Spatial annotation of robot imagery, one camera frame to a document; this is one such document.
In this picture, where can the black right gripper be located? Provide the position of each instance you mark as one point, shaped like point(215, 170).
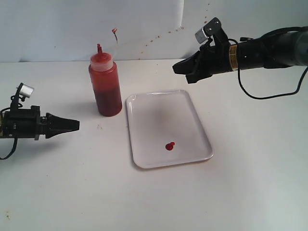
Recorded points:
point(209, 61)

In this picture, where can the red sauce squeeze bottle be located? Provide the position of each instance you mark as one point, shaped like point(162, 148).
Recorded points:
point(105, 83)

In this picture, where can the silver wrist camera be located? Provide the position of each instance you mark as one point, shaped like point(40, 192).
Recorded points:
point(208, 30)
point(24, 90)

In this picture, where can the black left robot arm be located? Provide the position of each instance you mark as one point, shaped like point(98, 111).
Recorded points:
point(1, 125)

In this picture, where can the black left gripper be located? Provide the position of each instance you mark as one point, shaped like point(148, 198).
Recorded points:
point(29, 124)

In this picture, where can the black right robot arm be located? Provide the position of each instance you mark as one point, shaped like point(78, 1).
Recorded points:
point(281, 48)

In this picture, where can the white rectangular tray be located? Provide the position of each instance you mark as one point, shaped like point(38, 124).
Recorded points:
point(157, 118)

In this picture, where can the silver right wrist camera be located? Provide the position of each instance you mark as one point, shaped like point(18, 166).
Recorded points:
point(208, 30)

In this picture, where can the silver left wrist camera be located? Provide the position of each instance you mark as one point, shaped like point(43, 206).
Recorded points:
point(24, 90)

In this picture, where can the red sauce blob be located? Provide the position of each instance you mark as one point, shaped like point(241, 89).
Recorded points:
point(170, 146)

